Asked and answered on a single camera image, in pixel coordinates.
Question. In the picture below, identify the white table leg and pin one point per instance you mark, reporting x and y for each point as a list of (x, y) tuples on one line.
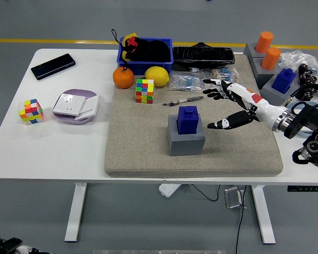
[(75, 211), (263, 214)]

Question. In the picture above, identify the silver metal bracket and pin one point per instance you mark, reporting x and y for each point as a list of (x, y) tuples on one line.
[(233, 198)]

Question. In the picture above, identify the black stand base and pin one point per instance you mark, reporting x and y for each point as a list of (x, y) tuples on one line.
[(201, 44)]

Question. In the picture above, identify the blue square seal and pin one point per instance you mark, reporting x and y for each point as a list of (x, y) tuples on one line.
[(283, 80), (188, 121)]

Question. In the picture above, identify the purple plate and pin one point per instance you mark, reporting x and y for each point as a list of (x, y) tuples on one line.
[(78, 92)]

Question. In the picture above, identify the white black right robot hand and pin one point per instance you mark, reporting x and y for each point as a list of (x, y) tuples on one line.
[(257, 101)]

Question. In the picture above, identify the silver black pen tool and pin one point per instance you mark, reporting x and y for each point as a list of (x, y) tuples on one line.
[(185, 100)]

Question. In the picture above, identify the grey seal holder block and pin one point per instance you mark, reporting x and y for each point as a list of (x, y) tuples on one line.
[(185, 145), (270, 92), (249, 51), (263, 76)]

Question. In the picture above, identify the dark brown knobs cluster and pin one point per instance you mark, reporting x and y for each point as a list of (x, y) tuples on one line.
[(307, 79)]

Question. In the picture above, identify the black smartphone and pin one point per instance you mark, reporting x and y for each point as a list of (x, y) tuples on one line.
[(53, 66)]

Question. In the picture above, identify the orange cylinder seal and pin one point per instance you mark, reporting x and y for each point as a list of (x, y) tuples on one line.
[(264, 42), (271, 58)]

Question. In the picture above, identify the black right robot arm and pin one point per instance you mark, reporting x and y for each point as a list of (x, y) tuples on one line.
[(312, 116)]

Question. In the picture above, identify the orange fruit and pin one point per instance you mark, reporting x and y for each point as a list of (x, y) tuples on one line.
[(123, 78)]

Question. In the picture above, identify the white usb plug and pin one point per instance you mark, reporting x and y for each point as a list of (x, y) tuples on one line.
[(194, 69)]

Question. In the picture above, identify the yellow lemon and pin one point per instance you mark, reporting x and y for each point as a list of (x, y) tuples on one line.
[(157, 76)]

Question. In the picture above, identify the black wrapped keyboard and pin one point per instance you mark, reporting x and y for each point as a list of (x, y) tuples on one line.
[(201, 56)]

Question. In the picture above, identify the white wall switch panel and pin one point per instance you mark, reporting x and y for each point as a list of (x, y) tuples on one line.
[(89, 105)]

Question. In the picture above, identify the colourful puzzle cube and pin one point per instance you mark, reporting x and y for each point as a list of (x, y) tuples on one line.
[(144, 91), (31, 112)]

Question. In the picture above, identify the yellow red toy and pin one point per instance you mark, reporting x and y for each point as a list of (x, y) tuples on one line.
[(127, 37)]

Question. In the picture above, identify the white power strip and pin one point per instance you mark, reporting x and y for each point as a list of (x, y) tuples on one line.
[(169, 190)]

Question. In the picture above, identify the blue plastic bin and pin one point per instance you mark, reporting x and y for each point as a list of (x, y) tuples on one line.
[(140, 68)]

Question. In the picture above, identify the grey-brown fabric mat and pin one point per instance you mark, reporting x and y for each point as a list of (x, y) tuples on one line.
[(137, 137)]

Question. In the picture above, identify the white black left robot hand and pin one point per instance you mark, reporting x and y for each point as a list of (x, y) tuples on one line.
[(5, 246)]

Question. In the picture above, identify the crumpled clear plastic bag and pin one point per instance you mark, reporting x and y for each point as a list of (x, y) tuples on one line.
[(294, 56)]

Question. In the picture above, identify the clear bag of resistors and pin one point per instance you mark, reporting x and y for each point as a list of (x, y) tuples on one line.
[(185, 82), (225, 72)]

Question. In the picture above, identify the white wall socket panel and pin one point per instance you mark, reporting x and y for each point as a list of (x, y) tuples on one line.
[(69, 104)]

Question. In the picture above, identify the black table control panel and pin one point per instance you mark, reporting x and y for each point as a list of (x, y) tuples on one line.
[(307, 188)]

